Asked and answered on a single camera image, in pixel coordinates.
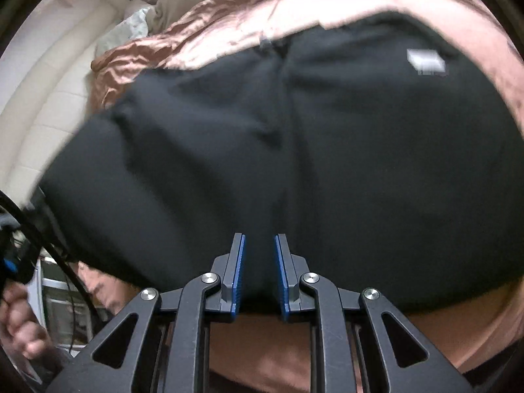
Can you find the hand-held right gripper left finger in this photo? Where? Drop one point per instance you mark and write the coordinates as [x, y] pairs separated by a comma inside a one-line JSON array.
[[239, 272]]

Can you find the cream upholstered headboard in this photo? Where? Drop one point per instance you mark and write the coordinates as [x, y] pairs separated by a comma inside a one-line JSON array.
[[49, 102]]

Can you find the light patterned pillow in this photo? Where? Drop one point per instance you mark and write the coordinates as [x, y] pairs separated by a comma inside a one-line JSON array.
[[131, 24]]

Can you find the brown duvet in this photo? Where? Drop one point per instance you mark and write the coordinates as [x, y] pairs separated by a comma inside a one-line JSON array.
[[229, 8]]

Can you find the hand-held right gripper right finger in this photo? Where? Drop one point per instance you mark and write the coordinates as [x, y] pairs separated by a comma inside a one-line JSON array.
[[282, 278]]

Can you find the black button shirt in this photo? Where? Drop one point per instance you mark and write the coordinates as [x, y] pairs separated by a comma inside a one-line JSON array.
[[327, 151]]

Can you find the person's left hand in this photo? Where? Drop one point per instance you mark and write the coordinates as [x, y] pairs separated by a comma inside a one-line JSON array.
[[20, 331]]

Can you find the white nightstand with drawer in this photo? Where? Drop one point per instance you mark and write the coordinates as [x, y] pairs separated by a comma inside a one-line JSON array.
[[61, 307]]

